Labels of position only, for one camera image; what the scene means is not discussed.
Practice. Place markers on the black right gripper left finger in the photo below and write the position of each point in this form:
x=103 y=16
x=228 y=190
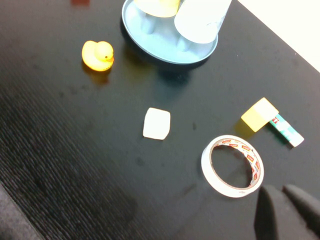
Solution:
x=272 y=217

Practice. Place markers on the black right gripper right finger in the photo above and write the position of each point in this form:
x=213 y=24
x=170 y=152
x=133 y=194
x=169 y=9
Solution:
x=307 y=210

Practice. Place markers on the light blue plastic cup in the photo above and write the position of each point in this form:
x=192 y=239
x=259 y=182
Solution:
x=200 y=22

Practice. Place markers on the blue cup stand with pegs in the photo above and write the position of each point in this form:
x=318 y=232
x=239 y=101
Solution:
x=160 y=45

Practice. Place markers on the yellow plastic cup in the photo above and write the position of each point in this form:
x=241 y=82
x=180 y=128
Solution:
x=157 y=8

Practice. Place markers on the white green glue stick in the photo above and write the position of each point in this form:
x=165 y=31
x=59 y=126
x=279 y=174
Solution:
x=287 y=131

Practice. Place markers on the white tape roll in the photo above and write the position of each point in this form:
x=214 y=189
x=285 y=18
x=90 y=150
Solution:
x=206 y=165

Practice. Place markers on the yellow cube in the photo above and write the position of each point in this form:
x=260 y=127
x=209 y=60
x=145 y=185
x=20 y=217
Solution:
x=257 y=117

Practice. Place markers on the white cube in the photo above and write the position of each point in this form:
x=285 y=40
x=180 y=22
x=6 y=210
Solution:
x=156 y=123

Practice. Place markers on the yellow rubber duck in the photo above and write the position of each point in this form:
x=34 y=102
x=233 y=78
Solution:
x=96 y=57

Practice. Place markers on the orange cube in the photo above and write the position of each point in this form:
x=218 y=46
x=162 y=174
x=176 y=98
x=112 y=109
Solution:
x=80 y=2

